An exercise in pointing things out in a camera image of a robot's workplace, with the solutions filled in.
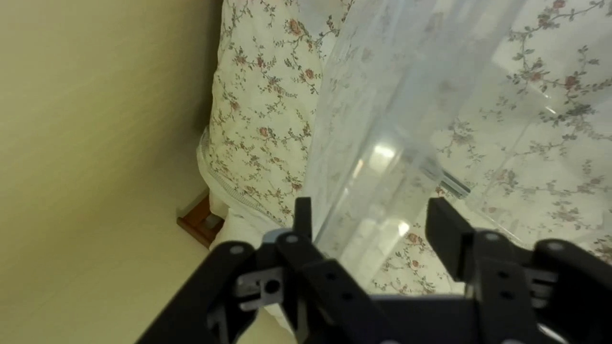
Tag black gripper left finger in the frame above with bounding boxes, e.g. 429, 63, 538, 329
136, 195, 385, 344

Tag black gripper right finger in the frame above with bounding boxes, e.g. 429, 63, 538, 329
425, 195, 612, 344

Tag empty clear storage crate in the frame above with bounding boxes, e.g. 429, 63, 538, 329
439, 0, 612, 264

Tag dark wooden nightstand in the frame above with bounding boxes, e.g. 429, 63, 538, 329
177, 193, 228, 250

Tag bed with floral bedspread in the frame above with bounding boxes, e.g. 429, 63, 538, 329
196, 0, 612, 302

